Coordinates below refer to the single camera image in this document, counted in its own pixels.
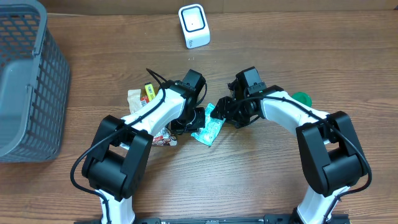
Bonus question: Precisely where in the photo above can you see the beige brown snack bag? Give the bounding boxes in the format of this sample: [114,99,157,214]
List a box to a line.
[127,89,177,146]

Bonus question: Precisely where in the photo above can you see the green lid round jar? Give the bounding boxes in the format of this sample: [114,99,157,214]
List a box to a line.
[292,92,312,107]

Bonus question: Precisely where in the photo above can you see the red white stick packet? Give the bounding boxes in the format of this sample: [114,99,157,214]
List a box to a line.
[140,96,149,106]

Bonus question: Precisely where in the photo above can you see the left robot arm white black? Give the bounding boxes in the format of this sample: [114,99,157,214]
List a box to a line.
[70,70,207,223]

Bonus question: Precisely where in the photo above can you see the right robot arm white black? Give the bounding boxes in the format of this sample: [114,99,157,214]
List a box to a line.
[211,67,373,223]

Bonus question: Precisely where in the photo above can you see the white barcode scanner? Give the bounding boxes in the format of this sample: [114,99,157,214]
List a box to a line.
[178,4,211,49]

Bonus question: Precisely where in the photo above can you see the grey plastic mesh basket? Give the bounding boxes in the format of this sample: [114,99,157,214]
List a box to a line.
[1,1,71,163]

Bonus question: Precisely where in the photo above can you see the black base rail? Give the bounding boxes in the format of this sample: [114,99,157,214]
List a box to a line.
[130,213,352,224]

